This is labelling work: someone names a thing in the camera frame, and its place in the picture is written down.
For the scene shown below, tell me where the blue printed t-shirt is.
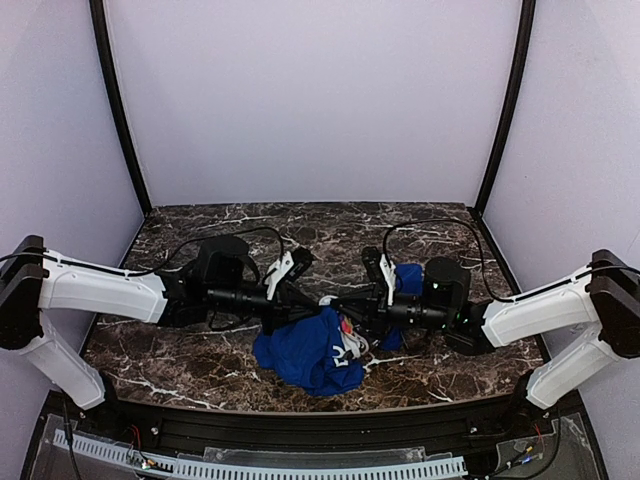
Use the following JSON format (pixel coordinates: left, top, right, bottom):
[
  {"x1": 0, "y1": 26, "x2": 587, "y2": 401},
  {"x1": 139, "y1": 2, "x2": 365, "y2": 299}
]
[{"x1": 252, "y1": 262, "x2": 426, "y2": 397}]

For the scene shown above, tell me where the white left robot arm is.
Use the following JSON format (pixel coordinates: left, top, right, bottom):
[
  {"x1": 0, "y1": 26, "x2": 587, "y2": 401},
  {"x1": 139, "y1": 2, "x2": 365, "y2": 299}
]
[{"x1": 1, "y1": 235, "x2": 320, "y2": 411}]

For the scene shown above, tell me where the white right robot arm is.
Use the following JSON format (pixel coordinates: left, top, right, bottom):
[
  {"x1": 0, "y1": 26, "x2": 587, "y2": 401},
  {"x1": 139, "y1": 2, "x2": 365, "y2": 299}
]
[{"x1": 321, "y1": 248, "x2": 639, "y2": 410}]

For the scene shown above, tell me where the rainbow flower plush brooch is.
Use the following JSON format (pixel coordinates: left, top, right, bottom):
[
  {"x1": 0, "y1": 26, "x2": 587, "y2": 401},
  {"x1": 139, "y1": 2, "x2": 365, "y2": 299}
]
[{"x1": 340, "y1": 319, "x2": 353, "y2": 335}]

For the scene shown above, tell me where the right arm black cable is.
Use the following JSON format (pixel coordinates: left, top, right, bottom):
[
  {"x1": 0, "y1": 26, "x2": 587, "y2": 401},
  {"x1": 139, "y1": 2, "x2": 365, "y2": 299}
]
[{"x1": 382, "y1": 219, "x2": 596, "y2": 304}]

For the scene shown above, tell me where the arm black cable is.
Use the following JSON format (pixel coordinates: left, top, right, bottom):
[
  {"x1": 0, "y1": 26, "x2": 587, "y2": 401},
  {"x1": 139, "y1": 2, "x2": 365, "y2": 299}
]
[
  {"x1": 382, "y1": 219, "x2": 596, "y2": 304},
  {"x1": 0, "y1": 227, "x2": 286, "y2": 276}
]

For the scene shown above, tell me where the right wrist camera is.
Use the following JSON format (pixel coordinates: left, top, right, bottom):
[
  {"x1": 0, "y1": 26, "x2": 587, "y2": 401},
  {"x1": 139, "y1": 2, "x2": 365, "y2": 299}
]
[{"x1": 361, "y1": 245, "x2": 472, "y2": 311}]

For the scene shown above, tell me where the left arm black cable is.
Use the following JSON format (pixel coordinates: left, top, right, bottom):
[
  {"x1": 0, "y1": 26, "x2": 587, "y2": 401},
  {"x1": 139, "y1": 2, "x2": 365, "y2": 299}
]
[{"x1": 0, "y1": 227, "x2": 286, "y2": 276}]

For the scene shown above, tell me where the black front aluminium rail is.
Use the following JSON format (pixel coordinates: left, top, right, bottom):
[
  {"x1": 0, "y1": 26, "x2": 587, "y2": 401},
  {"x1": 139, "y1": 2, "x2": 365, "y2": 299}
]
[{"x1": 120, "y1": 396, "x2": 507, "y2": 452}]

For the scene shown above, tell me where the white slotted cable duct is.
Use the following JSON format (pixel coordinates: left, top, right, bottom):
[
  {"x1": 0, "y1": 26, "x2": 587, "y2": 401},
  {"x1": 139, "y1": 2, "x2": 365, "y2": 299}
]
[{"x1": 71, "y1": 435, "x2": 468, "y2": 480}]

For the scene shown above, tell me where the right black frame post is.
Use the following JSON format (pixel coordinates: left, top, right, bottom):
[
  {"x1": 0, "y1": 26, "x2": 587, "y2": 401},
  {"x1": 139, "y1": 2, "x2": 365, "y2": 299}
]
[{"x1": 474, "y1": 0, "x2": 537, "y2": 218}]

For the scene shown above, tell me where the black frame post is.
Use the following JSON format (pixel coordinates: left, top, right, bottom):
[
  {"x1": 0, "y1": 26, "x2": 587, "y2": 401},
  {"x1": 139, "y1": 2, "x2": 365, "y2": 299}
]
[
  {"x1": 474, "y1": 0, "x2": 537, "y2": 218},
  {"x1": 89, "y1": 0, "x2": 152, "y2": 216}
]

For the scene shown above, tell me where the left black frame post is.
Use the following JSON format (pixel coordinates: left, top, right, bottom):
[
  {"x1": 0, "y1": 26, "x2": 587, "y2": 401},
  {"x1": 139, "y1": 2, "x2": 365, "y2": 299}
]
[{"x1": 89, "y1": 0, "x2": 152, "y2": 216}]

